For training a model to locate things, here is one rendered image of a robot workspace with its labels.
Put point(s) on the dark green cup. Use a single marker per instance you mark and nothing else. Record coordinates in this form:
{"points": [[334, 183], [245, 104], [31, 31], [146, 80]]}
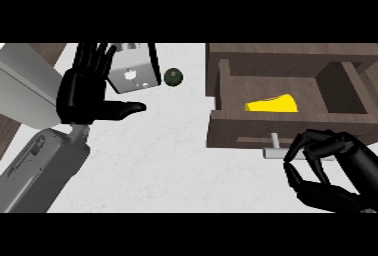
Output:
{"points": [[173, 77]]}

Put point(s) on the brown wooden drawer front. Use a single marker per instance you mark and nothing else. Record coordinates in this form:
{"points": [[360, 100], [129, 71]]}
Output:
{"points": [[236, 128]]}

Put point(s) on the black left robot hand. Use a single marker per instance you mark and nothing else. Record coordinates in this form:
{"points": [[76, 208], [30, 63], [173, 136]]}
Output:
{"points": [[81, 96]]}

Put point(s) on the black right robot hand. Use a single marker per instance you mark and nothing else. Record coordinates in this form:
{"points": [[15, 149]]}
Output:
{"points": [[340, 160]]}

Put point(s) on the brown wooden drawer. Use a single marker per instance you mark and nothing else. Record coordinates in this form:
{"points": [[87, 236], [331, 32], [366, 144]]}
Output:
{"points": [[236, 128], [275, 86]]}

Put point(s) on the brown wooden cabinet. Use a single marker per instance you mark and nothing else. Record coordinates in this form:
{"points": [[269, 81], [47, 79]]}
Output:
{"points": [[275, 51]]}

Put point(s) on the yellow cheese wedge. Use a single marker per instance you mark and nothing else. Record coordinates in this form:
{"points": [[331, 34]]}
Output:
{"points": [[275, 105]]}

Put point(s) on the pale grey appliance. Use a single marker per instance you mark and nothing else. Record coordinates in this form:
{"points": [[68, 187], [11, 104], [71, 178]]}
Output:
{"points": [[24, 90]]}

